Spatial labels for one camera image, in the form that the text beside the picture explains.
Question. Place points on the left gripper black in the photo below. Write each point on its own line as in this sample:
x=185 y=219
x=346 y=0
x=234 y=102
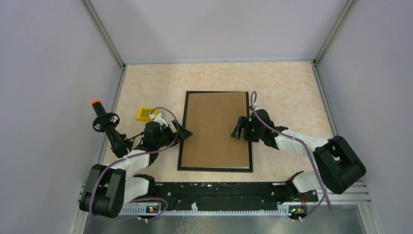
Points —
x=168 y=128

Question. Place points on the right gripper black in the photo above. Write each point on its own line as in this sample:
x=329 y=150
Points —
x=242 y=124

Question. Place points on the black picture frame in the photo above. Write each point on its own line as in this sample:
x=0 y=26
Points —
x=182 y=155

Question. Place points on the brown frame backing board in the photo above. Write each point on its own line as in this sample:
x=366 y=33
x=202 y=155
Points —
x=216 y=129

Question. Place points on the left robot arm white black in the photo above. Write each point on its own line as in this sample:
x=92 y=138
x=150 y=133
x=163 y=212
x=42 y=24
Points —
x=109 y=187

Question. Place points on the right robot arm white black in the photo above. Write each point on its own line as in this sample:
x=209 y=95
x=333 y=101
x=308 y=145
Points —
x=335 y=164

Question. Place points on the yellow small tray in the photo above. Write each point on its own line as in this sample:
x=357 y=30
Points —
x=146 y=114

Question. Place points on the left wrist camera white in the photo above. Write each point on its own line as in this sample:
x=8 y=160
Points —
x=159 y=118

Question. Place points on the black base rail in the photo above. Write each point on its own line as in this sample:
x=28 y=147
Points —
x=215 y=198

